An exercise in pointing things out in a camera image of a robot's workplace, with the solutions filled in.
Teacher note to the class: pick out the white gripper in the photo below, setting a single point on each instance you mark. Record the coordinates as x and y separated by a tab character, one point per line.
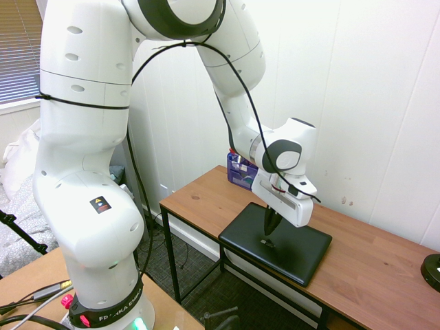
280	201

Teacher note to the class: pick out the black netbook laptop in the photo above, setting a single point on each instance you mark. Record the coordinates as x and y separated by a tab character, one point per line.
292	254

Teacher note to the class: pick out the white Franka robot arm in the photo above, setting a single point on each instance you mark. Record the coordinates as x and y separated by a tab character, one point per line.
86	223

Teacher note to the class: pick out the purple desk organizer box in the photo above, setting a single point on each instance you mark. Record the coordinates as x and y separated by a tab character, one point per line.
239	177

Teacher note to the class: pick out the black table clamp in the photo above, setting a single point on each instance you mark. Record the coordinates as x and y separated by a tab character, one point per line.
220	318

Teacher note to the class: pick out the teal cushion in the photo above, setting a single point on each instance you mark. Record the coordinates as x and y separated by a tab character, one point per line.
117	173

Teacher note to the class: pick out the grey panel board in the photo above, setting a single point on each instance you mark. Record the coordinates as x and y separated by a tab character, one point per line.
118	154

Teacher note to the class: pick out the black round device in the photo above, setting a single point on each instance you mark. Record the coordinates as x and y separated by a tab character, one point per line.
431	271

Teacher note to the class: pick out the patterned grey bed cover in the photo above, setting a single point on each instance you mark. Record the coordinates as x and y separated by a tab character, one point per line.
20	223

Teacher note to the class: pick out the white pillow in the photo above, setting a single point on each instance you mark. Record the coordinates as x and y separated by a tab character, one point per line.
22	158

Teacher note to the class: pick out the window blinds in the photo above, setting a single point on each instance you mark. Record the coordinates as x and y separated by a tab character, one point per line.
19	51

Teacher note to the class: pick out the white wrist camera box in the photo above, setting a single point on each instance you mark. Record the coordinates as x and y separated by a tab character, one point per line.
305	187

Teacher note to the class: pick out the wooden desk black metal frame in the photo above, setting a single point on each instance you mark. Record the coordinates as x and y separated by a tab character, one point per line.
203	203

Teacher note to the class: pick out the white wall outlet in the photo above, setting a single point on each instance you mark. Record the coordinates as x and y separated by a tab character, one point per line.
165	190

